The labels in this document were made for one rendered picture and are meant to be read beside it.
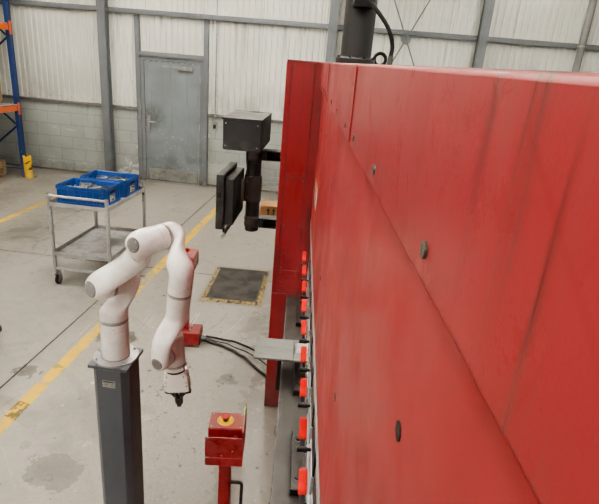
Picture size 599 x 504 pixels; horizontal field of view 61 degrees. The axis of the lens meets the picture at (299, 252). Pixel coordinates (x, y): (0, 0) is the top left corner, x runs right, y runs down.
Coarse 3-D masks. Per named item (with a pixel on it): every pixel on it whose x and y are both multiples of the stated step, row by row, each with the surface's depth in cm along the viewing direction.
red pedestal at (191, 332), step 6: (192, 252) 405; (198, 252) 413; (192, 258) 394; (198, 258) 415; (186, 324) 423; (192, 324) 434; (198, 324) 434; (186, 330) 423; (192, 330) 424; (198, 330) 425; (186, 336) 420; (192, 336) 420; (198, 336) 420; (186, 342) 422; (192, 342) 422; (198, 342) 422
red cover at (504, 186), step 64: (384, 128) 54; (448, 128) 31; (512, 128) 22; (576, 128) 17; (384, 192) 51; (448, 192) 30; (512, 192) 21; (576, 192) 16; (448, 256) 29; (512, 256) 21; (576, 256) 16; (448, 320) 28; (512, 320) 20; (576, 320) 16; (512, 384) 20; (576, 384) 15; (512, 448) 19; (576, 448) 15
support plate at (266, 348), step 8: (256, 344) 245; (264, 344) 246; (272, 344) 246; (280, 344) 247; (288, 344) 247; (256, 352) 238; (264, 352) 239; (272, 352) 240; (280, 352) 240; (288, 352) 241; (280, 360) 235; (288, 360) 235; (296, 360) 235
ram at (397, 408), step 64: (320, 128) 269; (320, 192) 215; (320, 256) 180; (384, 256) 58; (320, 320) 154; (384, 320) 55; (320, 384) 135; (384, 384) 52; (448, 384) 32; (320, 448) 120; (384, 448) 50; (448, 448) 31
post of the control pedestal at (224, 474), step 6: (222, 468) 225; (228, 468) 225; (222, 474) 227; (228, 474) 227; (222, 480) 228; (228, 480) 228; (222, 486) 229; (228, 486) 229; (222, 492) 230; (228, 492) 230; (222, 498) 232; (228, 498) 232
